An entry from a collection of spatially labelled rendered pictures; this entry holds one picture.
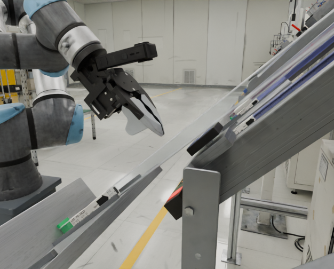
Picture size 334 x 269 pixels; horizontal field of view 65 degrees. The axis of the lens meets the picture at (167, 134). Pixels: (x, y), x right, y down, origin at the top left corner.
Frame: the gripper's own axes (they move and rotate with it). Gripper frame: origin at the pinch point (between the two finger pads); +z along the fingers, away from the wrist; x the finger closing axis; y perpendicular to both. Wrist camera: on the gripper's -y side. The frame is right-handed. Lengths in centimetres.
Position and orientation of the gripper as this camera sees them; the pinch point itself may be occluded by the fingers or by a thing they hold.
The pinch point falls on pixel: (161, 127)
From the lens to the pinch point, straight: 49.8
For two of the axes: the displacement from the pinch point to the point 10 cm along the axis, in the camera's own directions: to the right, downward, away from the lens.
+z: 6.5, 7.6, -0.2
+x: -3.4, 2.6, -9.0
